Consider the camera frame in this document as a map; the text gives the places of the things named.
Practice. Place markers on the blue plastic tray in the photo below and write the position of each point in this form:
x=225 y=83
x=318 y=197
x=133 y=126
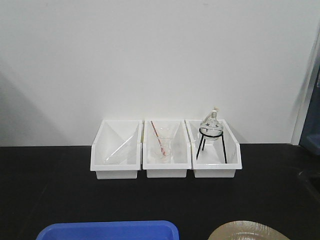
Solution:
x=115 y=230

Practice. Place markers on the beige plate with black rim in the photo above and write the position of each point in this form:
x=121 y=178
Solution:
x=246 y=230

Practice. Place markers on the blue cabinet at right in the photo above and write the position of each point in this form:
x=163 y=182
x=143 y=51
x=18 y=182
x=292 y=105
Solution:
x=310 y=137

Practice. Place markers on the clear glass beaker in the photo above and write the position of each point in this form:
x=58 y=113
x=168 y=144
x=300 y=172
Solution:
x=164 y=137

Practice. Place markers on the middle white storage bin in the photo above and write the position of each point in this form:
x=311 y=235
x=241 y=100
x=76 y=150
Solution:
x=180 y=160

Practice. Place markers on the white storage bin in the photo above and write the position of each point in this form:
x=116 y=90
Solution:
x=110 y=135
x=180 y=160
x=210 y=162

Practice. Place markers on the clear glass test tube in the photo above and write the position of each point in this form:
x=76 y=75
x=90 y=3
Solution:
x=122 y=153

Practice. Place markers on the red glass thermometer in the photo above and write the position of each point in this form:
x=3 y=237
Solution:
x=162 y=149

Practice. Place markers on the round glass flask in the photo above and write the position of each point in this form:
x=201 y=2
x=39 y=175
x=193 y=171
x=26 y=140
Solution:
x=210 y=126

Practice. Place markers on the left white storage bin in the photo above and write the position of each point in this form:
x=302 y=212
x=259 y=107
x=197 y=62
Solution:
x=110 y=135

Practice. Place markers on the right white storage bin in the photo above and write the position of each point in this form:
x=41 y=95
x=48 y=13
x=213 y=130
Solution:
x=210 y=162

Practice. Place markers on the black sink basin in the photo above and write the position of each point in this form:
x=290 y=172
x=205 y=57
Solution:
x=311 y=179

